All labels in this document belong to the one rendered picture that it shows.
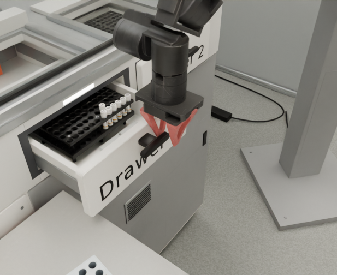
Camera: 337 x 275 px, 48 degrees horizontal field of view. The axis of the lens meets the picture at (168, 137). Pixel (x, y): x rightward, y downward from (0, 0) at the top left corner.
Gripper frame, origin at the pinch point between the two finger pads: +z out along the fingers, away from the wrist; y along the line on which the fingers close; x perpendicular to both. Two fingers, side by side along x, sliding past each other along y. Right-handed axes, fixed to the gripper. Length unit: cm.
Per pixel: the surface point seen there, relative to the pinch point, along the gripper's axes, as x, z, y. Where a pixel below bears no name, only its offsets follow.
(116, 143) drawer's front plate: 8.6, -2.1, 4.7
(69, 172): 15.4, 2.9, 10.1
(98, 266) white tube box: 22.4, 11.1, -2.6
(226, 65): -166, 84, 71
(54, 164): 15.4, 3.3, 14.1
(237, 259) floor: -42, 90, -5
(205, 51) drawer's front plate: -41.8, 5.4, 17.5
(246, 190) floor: -77, 89, 9
